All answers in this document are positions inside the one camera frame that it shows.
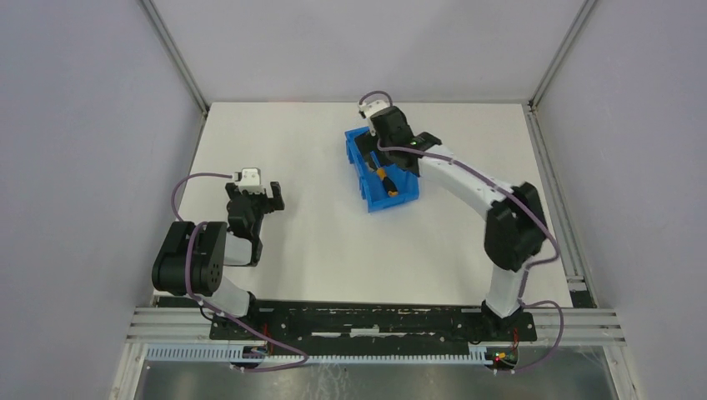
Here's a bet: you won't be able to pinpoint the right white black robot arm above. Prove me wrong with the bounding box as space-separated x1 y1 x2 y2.
356 100 549 322

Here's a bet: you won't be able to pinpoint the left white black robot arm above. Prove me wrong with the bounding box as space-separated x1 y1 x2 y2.
151 181 285 318

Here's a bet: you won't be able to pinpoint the blue plastic storage bin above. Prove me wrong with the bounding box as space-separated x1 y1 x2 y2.
344 127 419 213

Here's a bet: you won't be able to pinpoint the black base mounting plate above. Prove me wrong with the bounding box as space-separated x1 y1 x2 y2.
242 300 537 356

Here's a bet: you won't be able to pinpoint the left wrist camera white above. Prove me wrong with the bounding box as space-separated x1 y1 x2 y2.
233 167 265 194

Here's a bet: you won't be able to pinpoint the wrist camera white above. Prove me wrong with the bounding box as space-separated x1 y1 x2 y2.
358 99 390 119
233 167 265 194

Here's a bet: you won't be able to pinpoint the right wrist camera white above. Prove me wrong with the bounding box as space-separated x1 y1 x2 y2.
358 99 390 119

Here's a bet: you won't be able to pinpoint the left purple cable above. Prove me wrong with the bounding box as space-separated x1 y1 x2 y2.
171 172 310 373

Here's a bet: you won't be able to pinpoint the white slotted cable duct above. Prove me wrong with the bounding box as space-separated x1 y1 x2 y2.
145 344 492 366

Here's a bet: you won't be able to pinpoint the aluminium frame rail left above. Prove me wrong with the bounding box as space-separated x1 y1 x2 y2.
137 0 210 117

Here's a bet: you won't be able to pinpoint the aluminium frame rail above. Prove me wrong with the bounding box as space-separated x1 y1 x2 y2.
137 0 210 117
523 1 599 308

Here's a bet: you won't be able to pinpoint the aluminium frame rail right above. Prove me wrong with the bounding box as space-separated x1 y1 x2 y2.
523 1 599 308

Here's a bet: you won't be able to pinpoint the aluminium front rail profiles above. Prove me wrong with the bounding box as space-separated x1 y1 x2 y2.
126 307 626 347

